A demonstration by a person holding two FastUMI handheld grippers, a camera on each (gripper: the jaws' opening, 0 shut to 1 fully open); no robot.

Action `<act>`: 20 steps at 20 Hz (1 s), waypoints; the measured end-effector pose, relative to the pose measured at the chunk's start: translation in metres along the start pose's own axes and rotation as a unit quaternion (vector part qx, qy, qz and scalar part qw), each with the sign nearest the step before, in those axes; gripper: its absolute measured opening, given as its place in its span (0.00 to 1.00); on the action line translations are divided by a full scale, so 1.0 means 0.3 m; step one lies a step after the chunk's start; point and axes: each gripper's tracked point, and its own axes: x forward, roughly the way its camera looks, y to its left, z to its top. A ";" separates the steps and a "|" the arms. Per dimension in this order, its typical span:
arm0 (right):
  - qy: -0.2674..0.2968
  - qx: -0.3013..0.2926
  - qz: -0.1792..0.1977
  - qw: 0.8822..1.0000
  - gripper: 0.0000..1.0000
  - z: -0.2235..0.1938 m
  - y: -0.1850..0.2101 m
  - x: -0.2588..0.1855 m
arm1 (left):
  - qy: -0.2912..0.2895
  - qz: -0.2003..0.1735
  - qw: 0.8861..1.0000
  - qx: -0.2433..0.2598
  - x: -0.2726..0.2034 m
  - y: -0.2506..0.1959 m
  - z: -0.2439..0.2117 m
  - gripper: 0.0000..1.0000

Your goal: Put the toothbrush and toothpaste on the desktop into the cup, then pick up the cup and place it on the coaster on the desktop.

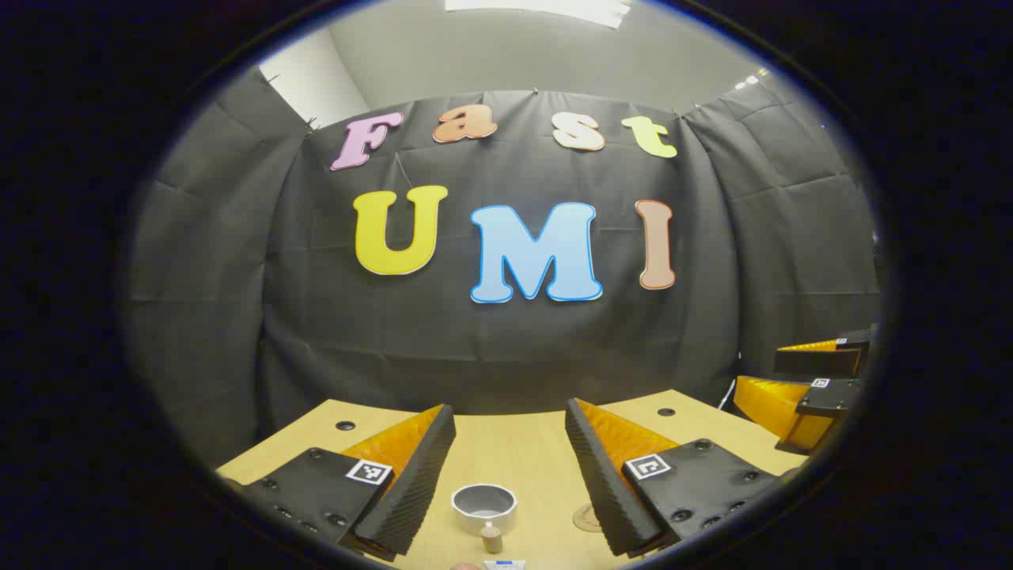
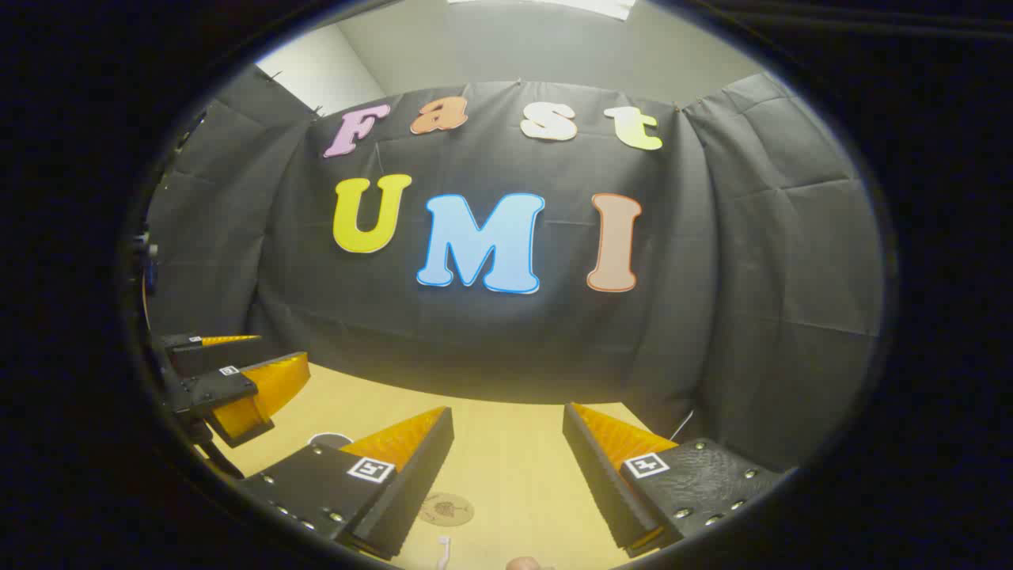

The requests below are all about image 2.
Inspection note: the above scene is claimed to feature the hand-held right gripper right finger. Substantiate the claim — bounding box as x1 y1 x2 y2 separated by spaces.
562 401 795 559

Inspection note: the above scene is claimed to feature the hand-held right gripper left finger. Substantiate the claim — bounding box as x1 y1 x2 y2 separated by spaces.
236 405 457 561

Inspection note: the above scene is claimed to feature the round wooden coaster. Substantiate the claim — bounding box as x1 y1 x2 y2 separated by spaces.
417 492 476 528

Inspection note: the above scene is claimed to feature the light wooden desktop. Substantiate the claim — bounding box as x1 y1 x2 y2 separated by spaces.
214 360 681 570

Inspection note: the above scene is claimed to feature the ceiling light panel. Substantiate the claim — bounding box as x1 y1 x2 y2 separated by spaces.
447 0 639 21

